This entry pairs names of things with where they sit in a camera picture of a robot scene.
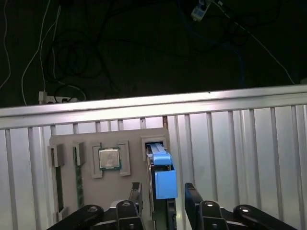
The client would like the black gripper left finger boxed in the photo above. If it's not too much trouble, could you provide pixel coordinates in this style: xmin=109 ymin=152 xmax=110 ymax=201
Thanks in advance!
xmin=47 ymin=182 xmax=147 ymax=230

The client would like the white power strip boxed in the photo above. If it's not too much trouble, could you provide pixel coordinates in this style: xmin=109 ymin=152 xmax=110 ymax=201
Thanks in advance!
xmin=38 ymin=90 xmax=80 ymax=105

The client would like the silver CPU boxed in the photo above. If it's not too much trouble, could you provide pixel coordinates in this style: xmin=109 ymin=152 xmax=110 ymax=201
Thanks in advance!
xmin=98 ymin=148 xmax=121 ymax=170

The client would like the green RAM stick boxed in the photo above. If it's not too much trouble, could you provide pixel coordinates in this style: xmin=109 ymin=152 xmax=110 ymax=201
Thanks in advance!
xmin=75 ymin=145 xmax=84 ymax=209

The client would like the white socket adapter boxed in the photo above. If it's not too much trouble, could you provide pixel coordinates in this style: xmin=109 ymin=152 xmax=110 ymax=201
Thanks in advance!
xmin=190 ymin=0 xmax=212 ymax=23

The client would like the white floor cable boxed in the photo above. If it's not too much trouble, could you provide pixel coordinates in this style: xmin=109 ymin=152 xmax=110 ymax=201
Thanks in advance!
xmin=0 ymin=0 xmax=12 ymax=90
xmin=38 ymin=6 xmax=62 ymax=94

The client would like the grey parts rack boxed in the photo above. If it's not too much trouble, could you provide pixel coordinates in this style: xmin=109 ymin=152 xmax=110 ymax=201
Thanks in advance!
xmin=49 ymin=126 xmax=170 ymax=223

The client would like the hard disk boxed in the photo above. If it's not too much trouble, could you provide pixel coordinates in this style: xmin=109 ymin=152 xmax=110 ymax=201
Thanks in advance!
xmin=145 ymin=141 xmax=179 ymax=230

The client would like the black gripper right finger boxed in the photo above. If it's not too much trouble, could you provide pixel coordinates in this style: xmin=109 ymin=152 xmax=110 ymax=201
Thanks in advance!
xmin=184 ymin=182 xmax=299 ymax=230

